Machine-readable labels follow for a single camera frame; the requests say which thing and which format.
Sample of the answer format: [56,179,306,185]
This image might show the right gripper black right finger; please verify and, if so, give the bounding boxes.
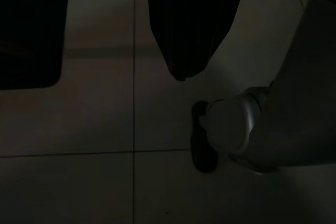
[186,0,249,80]

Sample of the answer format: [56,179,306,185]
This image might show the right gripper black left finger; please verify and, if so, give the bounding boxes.
[145,0,192,82]

